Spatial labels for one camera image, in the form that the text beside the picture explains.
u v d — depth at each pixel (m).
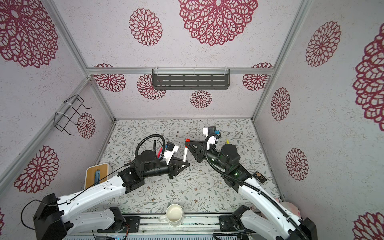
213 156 0.57
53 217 0.39
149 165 0.54
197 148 0.59
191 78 0.95
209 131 0.57
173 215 0.77
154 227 0.73
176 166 0.62
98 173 0.87
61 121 0.73
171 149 0.61
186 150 0.64
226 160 0.55
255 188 0.47
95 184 0.50
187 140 0.63
